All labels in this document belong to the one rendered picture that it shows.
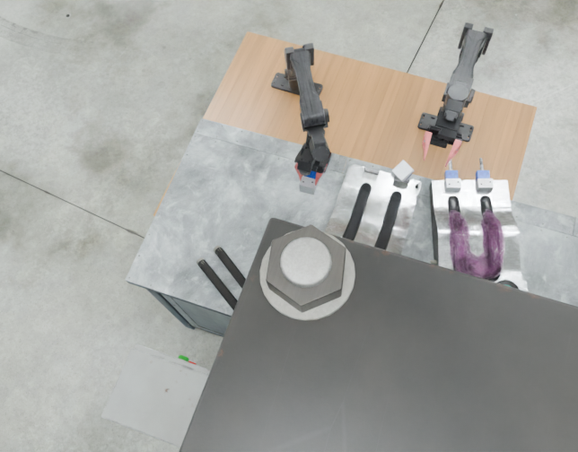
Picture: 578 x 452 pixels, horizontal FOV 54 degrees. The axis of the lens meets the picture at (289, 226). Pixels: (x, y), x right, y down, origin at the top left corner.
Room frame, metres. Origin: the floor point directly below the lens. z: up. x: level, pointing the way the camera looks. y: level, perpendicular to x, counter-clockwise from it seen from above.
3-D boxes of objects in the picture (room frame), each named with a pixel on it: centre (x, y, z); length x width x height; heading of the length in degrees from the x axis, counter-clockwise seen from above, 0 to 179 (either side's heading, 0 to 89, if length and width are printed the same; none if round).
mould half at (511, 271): (0.58, -0.60, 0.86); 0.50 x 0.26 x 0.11; 169
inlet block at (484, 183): (0.84, -0.70, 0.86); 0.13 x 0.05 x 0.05; 169
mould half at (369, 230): (0.68, -0.25, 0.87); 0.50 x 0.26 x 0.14; 152
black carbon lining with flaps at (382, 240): (0.69, -0.26, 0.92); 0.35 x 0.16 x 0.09; 152
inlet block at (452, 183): (0.86, -0.59, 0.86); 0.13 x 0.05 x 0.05; 169
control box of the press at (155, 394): (0.16, 0.27, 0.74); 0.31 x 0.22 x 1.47; 62
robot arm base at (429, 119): (1.08, -0.64, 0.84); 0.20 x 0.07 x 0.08; 60
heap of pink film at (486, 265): (0.59, -0.59, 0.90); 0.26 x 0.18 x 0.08; 169
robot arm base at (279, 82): (1.39, -0.13, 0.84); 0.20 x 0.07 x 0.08; 60
